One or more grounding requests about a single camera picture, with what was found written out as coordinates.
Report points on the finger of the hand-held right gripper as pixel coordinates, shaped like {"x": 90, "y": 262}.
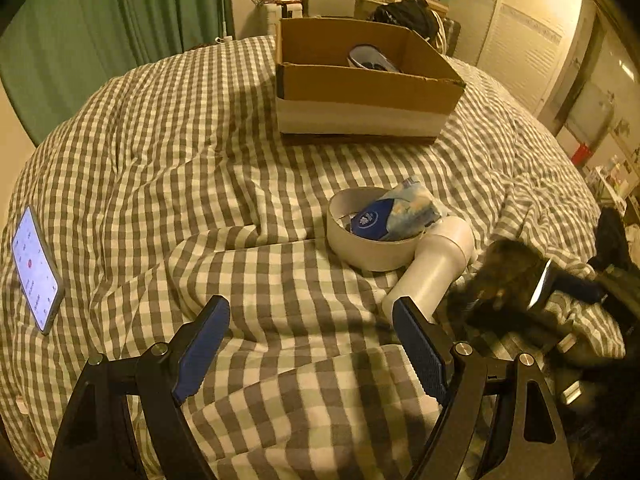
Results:
{"x": 500, "y": 280}

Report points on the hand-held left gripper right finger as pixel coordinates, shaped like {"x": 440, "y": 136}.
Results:
{"x": 420, "y": 355}

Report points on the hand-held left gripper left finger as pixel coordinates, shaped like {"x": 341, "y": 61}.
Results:
{"x": 197, "y": 360}

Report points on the white hair dryer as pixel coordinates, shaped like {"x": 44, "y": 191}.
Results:
{"x": 440, "y": 265}

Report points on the cardboard box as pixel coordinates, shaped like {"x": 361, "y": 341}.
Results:
{"x": 350, "y": 105}

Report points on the round white container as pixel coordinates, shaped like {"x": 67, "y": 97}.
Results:
{"x": 365, "y": 255}

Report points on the blue and white packet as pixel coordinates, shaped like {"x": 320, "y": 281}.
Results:
{"x": 400, "y": 215}

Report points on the red container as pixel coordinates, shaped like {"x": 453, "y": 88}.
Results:
{"x": 581, "y": 153}

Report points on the grey checkered blanket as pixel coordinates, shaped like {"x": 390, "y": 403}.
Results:
{"x": 200, "y": 185}

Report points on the smartphone with lit screen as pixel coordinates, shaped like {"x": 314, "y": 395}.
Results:
{"x": 35, "y": 267}

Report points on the white wardrobe door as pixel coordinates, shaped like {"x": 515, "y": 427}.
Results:
{"x": 525, "y": 30}

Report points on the white and blue slipper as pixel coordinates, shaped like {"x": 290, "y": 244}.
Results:
{"x": 372, "y": 58}

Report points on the black bag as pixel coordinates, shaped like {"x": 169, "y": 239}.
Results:
{"x": 407, "y": 14}

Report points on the green curtain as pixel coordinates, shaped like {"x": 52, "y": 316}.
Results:
{"x": 115, "y": 15}

